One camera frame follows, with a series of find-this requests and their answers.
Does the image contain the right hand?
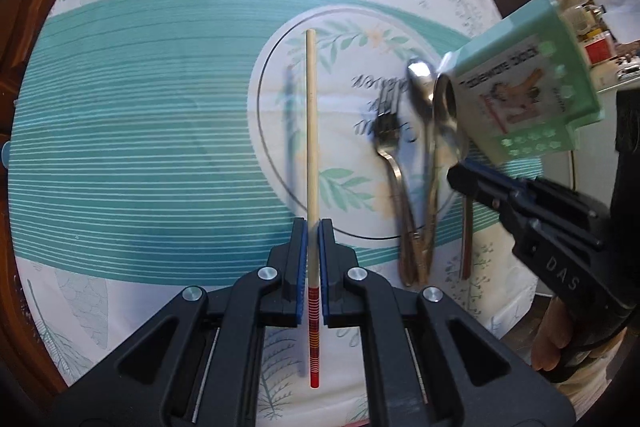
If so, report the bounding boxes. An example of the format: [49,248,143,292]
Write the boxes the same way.
[530,297,570,371]

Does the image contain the red bamboo chopstick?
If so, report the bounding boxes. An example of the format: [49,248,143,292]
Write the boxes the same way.
[305,29,320,389]

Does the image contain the green utensil holder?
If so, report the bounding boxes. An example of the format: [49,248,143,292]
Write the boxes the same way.
[439,0,603,165]

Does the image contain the gold handled small spoon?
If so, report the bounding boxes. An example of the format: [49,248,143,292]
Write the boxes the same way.
[407,57,438,286]

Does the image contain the leaf pattern tablecloth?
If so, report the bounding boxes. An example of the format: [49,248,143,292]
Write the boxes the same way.
[6,0,547,427]

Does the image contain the silver fork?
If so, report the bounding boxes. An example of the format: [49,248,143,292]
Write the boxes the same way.
[372,81,418,287]

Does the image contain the large silver spoon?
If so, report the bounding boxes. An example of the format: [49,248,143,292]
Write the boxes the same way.
[426,72,473,281]

